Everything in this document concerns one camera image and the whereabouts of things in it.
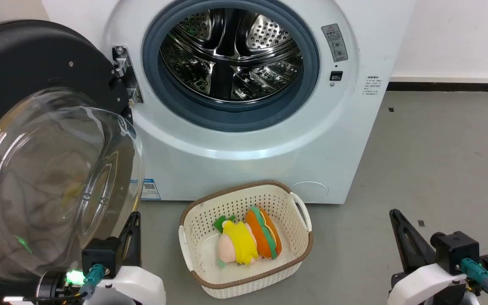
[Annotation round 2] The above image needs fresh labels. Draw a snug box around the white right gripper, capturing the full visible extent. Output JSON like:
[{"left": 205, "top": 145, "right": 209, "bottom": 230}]
[{"left": 387, "top": 209, "right": 469, "bottom": 305}]

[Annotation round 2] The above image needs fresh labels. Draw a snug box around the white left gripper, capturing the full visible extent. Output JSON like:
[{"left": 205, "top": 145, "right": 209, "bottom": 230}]
[{"left": 84, "top": 211, "right": 166, "bottom": 305}]

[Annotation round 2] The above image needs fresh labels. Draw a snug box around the black round glass washer door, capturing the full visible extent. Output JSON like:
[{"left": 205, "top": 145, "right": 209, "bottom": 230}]
[{"left": 0, "top": 19, "right": 145, "bottom": 305}]

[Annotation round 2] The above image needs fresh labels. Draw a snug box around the white front-load washing machine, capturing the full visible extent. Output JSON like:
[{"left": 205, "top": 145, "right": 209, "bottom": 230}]
[{"left": 41, "top": 0, "right": 416, "bottom": 205}]

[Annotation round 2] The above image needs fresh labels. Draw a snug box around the metal door hinge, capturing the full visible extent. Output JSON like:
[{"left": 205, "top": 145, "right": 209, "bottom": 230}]
[{"left": 112, "top": 45, "right": 144, "bottom": 105}]

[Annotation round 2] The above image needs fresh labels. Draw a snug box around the blue white energy label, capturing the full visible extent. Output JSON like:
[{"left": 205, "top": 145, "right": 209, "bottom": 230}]
[{"left": 141, "top": 178, "right": 161, "bottom": 200}]

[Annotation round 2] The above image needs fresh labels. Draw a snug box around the white perforated laundry basket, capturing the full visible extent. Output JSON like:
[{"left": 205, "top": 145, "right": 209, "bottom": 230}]
[{"left": 178, "top": 180, "right": 314, "bottom": 299}]

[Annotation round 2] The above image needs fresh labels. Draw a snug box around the green felt leaf toy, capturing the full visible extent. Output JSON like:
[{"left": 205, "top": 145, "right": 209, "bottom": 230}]
[{"left": 213, "top": 215, "right": 236, "bottom": 233}]

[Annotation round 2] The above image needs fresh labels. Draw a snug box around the pink doll in yellow shirt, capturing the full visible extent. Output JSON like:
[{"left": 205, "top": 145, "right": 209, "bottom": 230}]
[{"left": 217, "top": 220, "right": 260, "bottom": 267}]

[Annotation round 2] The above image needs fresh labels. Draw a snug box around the round white filter cover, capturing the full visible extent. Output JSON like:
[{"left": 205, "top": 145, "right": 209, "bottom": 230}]
[{"left": 290, "top": 181, "right": 329, "bottom": 204}]

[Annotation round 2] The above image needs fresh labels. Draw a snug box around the orange plush hamburger toy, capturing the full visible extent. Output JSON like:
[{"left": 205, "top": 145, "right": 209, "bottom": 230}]
[{"left": 245, "top": 206, "right": 283, "bottom": 260}]

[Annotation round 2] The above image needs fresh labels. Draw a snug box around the stainless steel washer drum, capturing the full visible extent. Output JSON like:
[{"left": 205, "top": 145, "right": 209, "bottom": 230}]
[{"left": 160, "top": 8, "right": 304, "bottom": 103}]

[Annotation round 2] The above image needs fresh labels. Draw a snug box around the grey warning sticker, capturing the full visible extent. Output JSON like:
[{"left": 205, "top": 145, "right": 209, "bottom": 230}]
[{"left": 321, "top": 23, "right": 349, "bottom": 63}]

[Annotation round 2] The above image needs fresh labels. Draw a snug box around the teal plug left gripper cable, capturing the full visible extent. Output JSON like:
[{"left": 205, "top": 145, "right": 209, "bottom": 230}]
[{"left": 23, "top": 263, "right": 105, "bottom": 303}]

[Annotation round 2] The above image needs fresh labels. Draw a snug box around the teal plug gripper cable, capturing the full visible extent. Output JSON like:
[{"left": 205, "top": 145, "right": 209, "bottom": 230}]
[
  {"left": 460, "top": 258, "right": 488, "bottom": 305},
  {"left": 23, "top": 263, "right": 105, "bottom": 303}
]

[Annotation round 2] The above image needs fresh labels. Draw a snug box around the teal plug right gripper cable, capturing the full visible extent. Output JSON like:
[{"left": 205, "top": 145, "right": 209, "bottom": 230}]
[{"left": 460, "top": 258, "right": 488, "bottom": 305}]

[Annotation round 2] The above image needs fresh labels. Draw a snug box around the black wall baseboard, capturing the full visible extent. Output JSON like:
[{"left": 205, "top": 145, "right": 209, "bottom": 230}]
[{"left": 386, "top": 81, "right": 488, "bottom": 92}]

